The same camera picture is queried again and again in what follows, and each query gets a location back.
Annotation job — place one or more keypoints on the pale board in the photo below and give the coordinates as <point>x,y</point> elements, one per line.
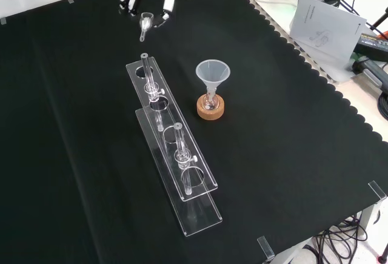
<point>274,3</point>

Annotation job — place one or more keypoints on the black power adapter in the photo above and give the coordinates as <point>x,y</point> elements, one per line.
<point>373,45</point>

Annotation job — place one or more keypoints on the clear round-bottom flask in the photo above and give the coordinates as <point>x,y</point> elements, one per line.
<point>210,100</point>

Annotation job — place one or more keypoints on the black bench cloth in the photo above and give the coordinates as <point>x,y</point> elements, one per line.
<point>91,124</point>

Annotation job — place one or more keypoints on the clear acrylic cloth clip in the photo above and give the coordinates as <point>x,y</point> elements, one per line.
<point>265,248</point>
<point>377,189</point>

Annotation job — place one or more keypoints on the white paper booklet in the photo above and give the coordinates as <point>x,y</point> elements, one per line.
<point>327,28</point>

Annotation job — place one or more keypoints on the clear acrylic funnel stand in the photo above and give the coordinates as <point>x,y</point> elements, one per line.
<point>182,167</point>

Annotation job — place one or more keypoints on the translucent plastic funnel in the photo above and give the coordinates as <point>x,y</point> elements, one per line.
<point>212,73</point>

